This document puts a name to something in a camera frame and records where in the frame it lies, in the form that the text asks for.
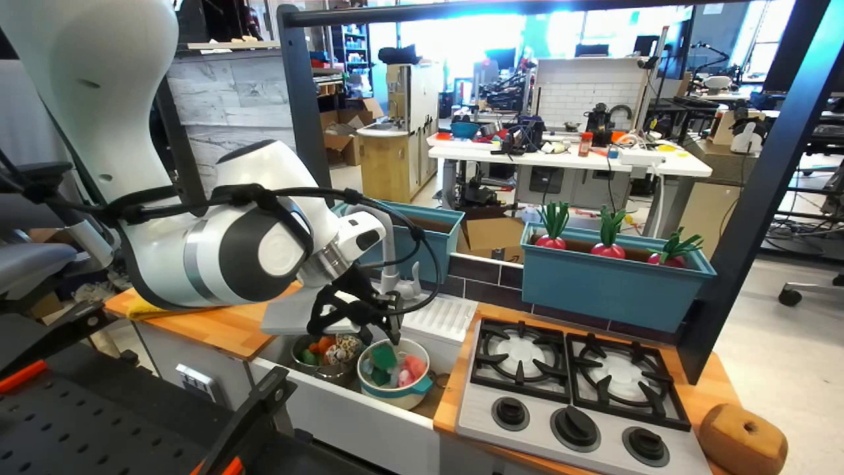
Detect orange plush toy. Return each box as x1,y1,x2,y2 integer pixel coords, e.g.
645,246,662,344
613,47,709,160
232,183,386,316
310,333,337,362

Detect white toy sink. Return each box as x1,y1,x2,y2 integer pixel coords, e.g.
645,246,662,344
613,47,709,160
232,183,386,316
249,270,482,475

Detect tan wooden cabinet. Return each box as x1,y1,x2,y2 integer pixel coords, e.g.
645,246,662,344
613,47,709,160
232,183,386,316
354,125,418,206

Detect black clamp orange handle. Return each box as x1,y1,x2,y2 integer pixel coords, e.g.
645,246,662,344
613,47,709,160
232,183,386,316
186,365,304,475
0,297,122,398

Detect steel pot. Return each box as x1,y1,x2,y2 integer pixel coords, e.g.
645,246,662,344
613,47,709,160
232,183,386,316
287,323,370,388

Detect empty teal planter box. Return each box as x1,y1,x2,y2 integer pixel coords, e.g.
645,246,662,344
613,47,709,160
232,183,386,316
350,198,469,288

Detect red plush radish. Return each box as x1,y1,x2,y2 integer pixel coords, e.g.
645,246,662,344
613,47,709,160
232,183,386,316
534,201,572,254
646,228,707,270
588,206,630,262

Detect cardboard box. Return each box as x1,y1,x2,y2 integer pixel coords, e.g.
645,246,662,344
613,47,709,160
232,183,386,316
460,213,528,264

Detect grey wood backsplash panel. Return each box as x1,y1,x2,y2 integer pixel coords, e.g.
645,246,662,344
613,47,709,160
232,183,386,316
164,52,317,193

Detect green white plush toy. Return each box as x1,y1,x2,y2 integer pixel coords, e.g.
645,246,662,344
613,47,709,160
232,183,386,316
364,340,402,385

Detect grey office chair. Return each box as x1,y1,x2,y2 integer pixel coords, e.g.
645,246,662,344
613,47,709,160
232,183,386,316
0,60,122,305

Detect white bowl teal rim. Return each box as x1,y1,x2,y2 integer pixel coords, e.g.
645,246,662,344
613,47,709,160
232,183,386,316
354,336,437,412

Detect wooden block with hole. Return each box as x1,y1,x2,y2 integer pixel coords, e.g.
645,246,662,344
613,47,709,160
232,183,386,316
696,402,791,475

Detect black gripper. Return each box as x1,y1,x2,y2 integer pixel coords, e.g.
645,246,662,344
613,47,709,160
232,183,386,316
306,272,406,352

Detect teal planter box with vegetables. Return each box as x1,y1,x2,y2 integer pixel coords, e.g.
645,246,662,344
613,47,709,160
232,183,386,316
519,225,721,336

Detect pink plush toy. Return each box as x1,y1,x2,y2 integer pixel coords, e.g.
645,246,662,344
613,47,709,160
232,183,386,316
399,354,430,385

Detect beige patterned plush toy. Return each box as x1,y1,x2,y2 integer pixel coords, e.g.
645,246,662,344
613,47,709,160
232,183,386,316
327,333,368,371

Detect toy stove black grates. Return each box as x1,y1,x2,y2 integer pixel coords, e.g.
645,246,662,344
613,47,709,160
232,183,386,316
453,316,717,475

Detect black pegboard table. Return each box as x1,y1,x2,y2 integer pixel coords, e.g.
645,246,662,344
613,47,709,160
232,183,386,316
0,338,393,475

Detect white desk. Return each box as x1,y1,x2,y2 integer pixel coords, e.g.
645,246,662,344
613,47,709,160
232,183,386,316
424,130,717,243

